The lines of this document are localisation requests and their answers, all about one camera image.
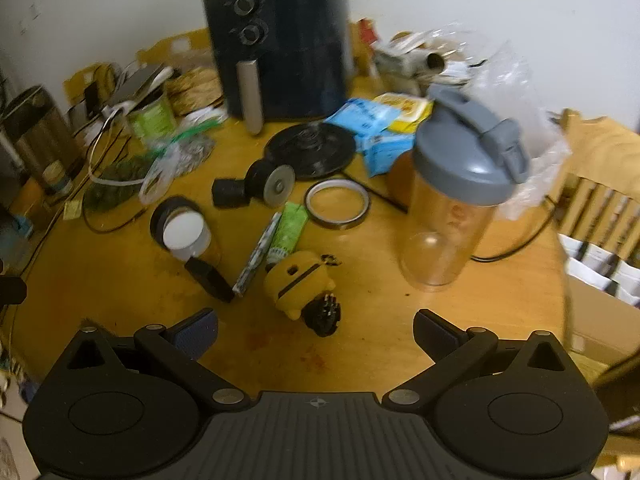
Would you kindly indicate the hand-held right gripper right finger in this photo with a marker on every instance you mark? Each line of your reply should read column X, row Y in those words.
column 435, row 335

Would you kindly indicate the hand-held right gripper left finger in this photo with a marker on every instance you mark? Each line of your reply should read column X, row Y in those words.
column 197, row 337

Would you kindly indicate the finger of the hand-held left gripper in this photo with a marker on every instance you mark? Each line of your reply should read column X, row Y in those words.
column 12, row 290

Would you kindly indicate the marble pattern bar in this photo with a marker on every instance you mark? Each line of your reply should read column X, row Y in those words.
column 257, row 255

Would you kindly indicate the amber tape roll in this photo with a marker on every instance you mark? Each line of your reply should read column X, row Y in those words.
column 336, row 223

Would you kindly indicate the black cylinder device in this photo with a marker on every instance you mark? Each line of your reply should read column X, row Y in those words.
column 260, row 180

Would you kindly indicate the blue lid plastic container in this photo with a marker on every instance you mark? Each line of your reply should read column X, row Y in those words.
column 24, row 224

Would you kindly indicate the clear shaker bottle grey lid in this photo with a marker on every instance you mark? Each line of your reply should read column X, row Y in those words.
column 440, row 240

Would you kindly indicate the small paper label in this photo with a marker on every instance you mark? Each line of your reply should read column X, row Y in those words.
column 73, row 208

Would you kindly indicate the white lid jar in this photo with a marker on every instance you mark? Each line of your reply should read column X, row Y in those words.
column 187, row 232

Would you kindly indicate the yellow figure toy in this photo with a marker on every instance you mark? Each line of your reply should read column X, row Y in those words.
column 295, row 280

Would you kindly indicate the small black pronged part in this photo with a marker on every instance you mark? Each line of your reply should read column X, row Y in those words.
column 322, row 317

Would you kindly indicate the small white teal cup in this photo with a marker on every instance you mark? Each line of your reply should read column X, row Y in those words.
column 57, row 180

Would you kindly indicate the black tape roll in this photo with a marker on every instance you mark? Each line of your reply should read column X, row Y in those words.
column 159, row 220

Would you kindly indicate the green tube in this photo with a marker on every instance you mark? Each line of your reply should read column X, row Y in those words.
column 287, row 230

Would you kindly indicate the steel trash can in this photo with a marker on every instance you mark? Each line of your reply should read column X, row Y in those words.
column 40, row 135

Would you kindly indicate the orange fruit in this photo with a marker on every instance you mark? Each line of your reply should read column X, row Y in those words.
column 400, row 175

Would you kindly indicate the cardboard box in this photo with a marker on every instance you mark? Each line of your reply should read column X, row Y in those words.
column 600, row 320

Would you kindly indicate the clear bag green tie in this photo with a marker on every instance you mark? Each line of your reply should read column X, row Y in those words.
column 185, row 152

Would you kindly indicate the light blue snack packet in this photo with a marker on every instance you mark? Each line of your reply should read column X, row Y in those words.
column 357, row 115
column 385, row 152

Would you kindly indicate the white power bank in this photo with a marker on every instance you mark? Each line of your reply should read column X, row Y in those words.
column 122, row 105

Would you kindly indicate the black kettle base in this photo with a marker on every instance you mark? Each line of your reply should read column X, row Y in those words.
column 310, row 150

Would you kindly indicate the green can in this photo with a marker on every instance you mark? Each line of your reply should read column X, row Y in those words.
column 155, row 115

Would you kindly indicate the yellow snack packet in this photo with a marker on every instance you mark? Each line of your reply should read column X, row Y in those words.
column 405, row 110

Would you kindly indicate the wooden chair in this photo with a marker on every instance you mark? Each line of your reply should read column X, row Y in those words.
column 600, row 170

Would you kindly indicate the grey smartphone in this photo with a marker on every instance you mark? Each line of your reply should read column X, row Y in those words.
column 140, row 80

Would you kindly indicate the flatbread pack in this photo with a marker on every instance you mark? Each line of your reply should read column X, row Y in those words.
column 195, row 90

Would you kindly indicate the crumpled clear plastic bag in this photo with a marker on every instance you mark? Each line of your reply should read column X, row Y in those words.
column 510, row 85

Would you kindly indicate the cardboard sheet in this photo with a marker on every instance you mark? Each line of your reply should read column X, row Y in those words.
column 170, row 47

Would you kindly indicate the dark blue air fryer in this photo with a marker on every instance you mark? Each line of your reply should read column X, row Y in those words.
column 300, row 60

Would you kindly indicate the red bag clip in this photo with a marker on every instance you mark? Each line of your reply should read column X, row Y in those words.
column 366, row 30

